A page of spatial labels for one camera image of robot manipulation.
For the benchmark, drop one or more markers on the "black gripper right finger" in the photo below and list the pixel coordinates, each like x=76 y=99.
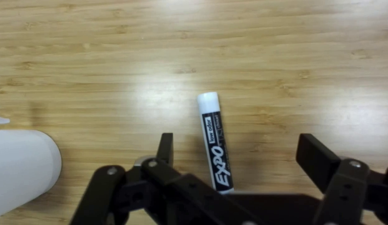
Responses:
x=348 y=188

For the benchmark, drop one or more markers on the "black Expo marker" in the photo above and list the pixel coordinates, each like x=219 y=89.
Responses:
x=214 y=145

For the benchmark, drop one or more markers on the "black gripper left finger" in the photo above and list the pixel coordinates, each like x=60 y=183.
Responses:
x=169 y=188

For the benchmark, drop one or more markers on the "white mug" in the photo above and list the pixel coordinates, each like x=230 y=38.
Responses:
x=19 y=166

